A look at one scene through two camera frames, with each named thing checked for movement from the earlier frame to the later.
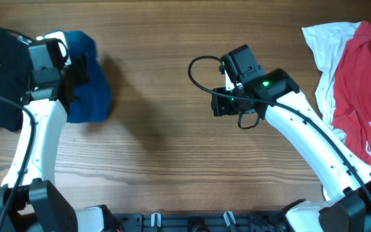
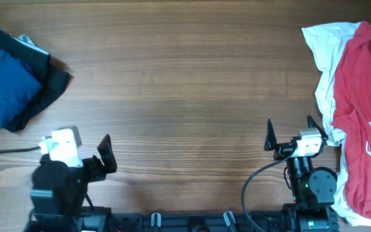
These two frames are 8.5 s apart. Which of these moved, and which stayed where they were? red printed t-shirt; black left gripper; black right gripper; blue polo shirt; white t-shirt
Moved: blue polo shirt; black right gripper; black left gripper
Stayed: red printed t-shirt; white t-shirt
